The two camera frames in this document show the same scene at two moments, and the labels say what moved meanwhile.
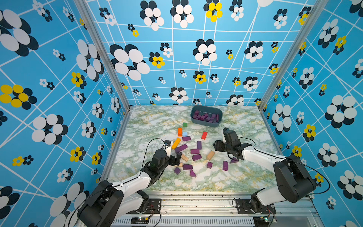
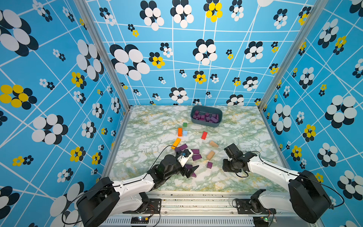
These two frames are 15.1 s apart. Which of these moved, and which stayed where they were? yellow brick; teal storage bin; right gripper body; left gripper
Moved: left gripper; right gripper body
Stayed: yellow brick; teal storage bin
